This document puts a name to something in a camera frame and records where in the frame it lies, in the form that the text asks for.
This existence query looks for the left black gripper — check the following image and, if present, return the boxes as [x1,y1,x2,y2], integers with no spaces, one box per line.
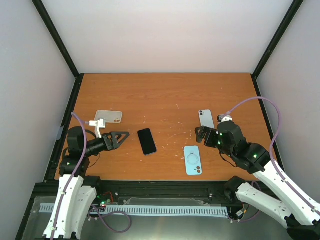
[83,131,130,156]

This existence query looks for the light blue phone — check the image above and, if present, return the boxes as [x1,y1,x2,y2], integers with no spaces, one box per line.
[198,109,215,129]

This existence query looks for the beige phone case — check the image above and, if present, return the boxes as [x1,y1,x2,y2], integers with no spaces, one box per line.
[94,110,123,124]

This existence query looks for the black screen phone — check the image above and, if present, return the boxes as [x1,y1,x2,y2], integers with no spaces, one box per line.
[137,128,157,156]

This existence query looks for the light blue phone case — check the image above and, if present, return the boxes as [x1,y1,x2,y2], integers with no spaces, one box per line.
[183,145,203,176]

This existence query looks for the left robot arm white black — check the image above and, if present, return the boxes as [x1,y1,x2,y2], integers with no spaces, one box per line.
[42,126,130,240]

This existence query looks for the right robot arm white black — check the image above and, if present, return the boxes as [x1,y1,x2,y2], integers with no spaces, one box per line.
[195,121,320,240]

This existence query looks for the small circuit board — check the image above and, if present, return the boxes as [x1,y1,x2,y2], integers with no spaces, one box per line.
[97,191,114,207]

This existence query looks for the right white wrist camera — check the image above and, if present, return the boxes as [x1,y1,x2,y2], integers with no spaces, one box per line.
[217,114,233,124]

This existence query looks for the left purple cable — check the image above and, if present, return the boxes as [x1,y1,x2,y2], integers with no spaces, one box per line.
[49,112,132,240]

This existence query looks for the black aluminium frame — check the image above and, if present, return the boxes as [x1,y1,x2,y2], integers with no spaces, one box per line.
[16,0,303,240]

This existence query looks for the light blue cable duct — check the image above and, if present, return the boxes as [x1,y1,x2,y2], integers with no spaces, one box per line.
[39,203,229,217]

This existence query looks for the right small connector wires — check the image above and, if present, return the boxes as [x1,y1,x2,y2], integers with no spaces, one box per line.
[234,203,251,220]

